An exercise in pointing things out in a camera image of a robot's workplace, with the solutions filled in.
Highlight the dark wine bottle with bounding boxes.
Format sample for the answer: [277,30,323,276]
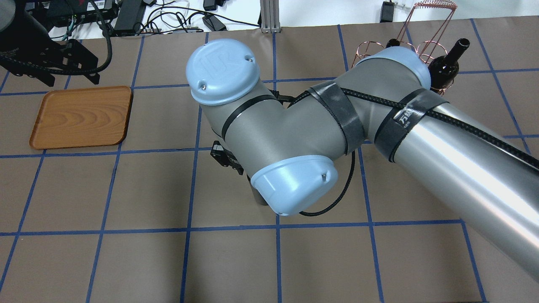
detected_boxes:
[428,38,470,95]
[385,38,402,48]

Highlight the aluminium frame post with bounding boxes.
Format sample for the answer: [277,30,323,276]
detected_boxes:
[260,0,282,33]

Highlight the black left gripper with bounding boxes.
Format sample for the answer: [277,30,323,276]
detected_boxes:
[0,8,99,87]

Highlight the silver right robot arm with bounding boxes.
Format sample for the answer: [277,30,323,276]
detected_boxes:
[186,39,539,280]

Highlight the black power adapter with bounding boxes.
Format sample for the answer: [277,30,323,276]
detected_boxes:
[113,0,146,37]

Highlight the copper wire bottle basket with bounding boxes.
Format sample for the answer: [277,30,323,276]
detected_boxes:
[350,0,459,95]

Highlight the wooden tray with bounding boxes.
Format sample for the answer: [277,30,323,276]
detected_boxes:
[29,86,133,149]

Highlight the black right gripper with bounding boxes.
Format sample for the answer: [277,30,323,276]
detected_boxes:
[210,141,244,175]

